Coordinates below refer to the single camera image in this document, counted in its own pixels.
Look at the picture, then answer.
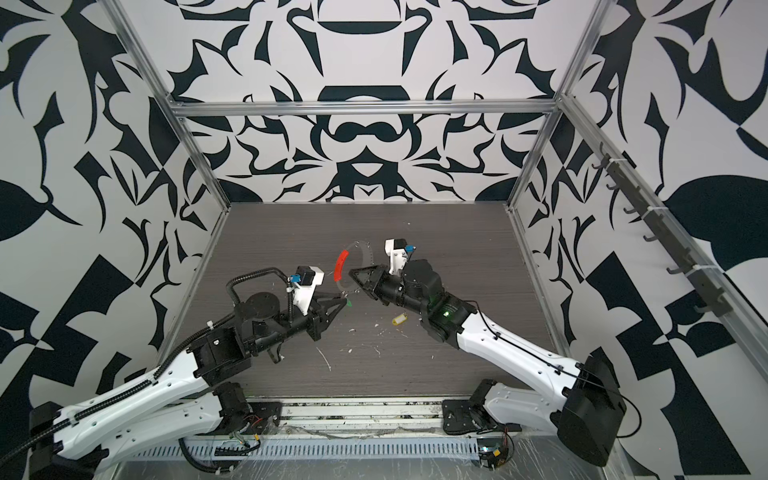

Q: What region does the red key tag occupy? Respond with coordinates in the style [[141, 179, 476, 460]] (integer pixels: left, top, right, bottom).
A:
[[334, 249, 350, 282]]

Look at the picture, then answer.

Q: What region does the yellow key tag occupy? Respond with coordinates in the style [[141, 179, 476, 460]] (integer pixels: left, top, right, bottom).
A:
[[392, 314, 408, 326]]

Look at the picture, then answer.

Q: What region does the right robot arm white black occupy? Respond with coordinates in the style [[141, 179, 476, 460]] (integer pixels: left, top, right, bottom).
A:
[[349, 259, 634, 467]]

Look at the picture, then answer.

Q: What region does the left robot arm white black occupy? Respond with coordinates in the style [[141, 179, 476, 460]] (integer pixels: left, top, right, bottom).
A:
[[1, 266, 347, 479]]

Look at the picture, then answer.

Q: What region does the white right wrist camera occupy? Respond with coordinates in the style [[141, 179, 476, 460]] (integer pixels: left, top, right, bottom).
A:
[[385, 238, 416, 276]]

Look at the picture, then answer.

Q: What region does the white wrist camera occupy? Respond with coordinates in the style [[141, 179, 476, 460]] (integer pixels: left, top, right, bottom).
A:
[[288, 265, 325, 315], [385, 238, 416, 276]]

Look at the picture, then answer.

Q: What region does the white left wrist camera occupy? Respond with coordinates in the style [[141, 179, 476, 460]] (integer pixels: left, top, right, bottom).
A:
[[288, 265, 325, 315]]

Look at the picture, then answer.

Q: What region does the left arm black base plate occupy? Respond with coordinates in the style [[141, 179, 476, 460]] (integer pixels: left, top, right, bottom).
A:
[[241, 401, 283, 436]]

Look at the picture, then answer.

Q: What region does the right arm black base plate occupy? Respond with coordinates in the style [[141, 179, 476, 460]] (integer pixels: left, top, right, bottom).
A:
[[441, 399, 490, 435]]

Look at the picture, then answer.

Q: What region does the white slotted cable duct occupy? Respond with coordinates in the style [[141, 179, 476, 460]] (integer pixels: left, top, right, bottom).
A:
[[131, 437, 481, 462]]

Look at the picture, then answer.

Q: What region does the aluminium frame crossbar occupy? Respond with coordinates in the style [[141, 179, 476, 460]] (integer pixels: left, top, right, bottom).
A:
[[170, 99, 556, 118]]

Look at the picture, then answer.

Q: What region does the black wall hook rail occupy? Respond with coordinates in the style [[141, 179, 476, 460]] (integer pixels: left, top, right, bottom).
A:
[[594, 146, 734, 317]]

